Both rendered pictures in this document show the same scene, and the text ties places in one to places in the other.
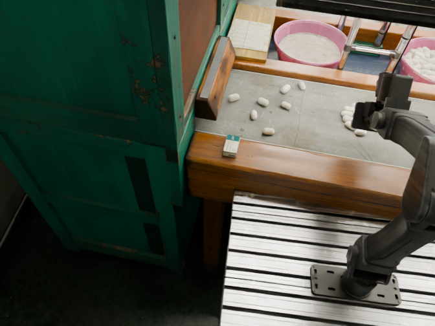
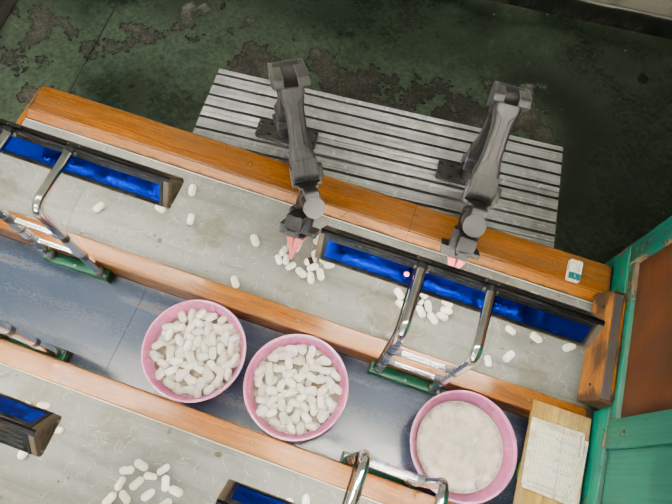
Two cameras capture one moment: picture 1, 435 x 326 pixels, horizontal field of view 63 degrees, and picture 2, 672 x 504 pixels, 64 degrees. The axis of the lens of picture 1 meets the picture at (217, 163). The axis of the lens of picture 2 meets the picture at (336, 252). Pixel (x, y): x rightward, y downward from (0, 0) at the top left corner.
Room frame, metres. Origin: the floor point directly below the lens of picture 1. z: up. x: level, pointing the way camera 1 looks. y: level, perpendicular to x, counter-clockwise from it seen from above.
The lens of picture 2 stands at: (1.24, -0.67, 2.16)
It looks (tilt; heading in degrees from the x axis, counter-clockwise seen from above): 68 degrees down; 183
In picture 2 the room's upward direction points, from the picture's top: 7 degrees clockwise
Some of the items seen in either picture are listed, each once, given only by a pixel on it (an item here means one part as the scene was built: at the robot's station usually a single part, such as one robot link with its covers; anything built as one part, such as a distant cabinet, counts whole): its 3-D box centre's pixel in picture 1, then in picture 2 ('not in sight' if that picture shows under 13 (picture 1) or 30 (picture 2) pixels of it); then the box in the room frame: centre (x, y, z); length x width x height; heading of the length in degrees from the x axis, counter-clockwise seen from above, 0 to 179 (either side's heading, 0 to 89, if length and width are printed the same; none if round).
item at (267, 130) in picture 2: not in sight; (286, 127); (0.25, -0.93, 0.71); 0.20 x 0.07 x 0.08; 86
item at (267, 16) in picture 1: (250, 30); (550, 475); (1.15, -0.09, 0.77); 0.33 x 0.15 x 0.01; 171
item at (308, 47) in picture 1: (307, 54); (457, 446); (1.12, -0.31, 0.71); 0.22 x 0.22 x 0.06
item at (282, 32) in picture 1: (309, 52); (459, 445); (1.12, -0.31, 0.72); 0.27 x 0.27 x 0.10
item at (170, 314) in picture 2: not in sight; (197, 352); (1.00, -1.02, 0.72); 0.27 x 0.27 x 0.10
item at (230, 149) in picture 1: (231, 145); (574, 270); (0.61, -0.03, 0.77); 0.06 x 0.04 x 0.02; 171
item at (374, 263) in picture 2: (412, 2); (455, 281); (0.81, -0.43, 1.08); 0.62 x 0.08 x 0.07; 81
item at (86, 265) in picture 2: not in sight; (63, 210); (0.74, -1.40, 0.90); 0.20 x 0.19 x 0.45; 81
